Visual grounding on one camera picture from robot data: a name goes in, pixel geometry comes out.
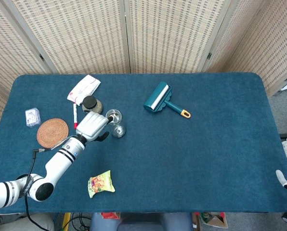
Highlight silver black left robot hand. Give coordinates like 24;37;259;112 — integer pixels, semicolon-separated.
75;111;113;143

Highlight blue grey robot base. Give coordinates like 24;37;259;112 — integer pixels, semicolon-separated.
89;212;194;231

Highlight tall clear glass jar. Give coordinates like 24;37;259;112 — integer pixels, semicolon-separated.
105;109;126;138

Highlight white marker with red cap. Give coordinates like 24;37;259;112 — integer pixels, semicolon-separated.
72;103;78;130

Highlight glass jar with black lid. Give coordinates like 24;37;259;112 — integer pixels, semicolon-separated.
82;95;103;114

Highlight white pink tissue packet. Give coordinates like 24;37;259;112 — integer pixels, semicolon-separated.
66;74;101;106

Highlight round woven rattan coaster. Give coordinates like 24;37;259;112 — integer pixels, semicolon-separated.
37;117;69;148

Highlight small clear plastic box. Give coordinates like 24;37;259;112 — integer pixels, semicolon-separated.
25;108;41;128

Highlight yellow green snack bag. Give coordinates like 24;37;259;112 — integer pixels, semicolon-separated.
87;170;116;199

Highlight teal lint roller yellow tip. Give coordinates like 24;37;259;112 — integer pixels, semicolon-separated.
143;81;191;119

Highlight red packet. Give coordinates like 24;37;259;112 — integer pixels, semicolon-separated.
101;212;121;220

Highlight blue table cloth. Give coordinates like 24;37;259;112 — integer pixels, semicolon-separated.
0;72;287;214

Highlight woven folding screen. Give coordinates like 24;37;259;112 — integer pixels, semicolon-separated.
0;0;287;151

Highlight open cardboard box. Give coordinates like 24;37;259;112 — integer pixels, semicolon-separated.
197;212;229;229

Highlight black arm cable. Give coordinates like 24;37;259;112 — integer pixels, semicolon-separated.
25;148;53;231

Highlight black floor cables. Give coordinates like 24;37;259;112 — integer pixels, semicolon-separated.
71;212;92;231

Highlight yellow strap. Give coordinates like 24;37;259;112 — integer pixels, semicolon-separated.
62;212;71;231

